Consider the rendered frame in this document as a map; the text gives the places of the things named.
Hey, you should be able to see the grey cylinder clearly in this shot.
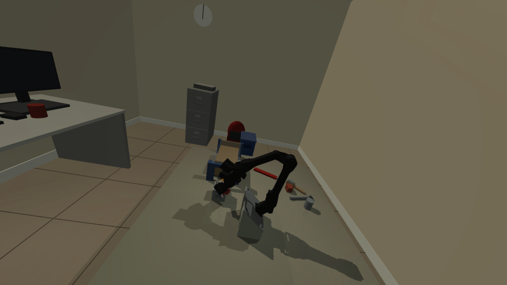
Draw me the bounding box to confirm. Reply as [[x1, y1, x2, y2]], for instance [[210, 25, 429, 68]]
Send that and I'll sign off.
[[304, 198, 314, 210]]

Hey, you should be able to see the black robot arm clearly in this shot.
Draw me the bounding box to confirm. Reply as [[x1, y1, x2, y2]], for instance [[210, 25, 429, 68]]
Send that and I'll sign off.
[[219, 150, 297, 217]]

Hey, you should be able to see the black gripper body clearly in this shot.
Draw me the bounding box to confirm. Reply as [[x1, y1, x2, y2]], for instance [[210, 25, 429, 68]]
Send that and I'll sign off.
[[214, 175, 241, 195]]

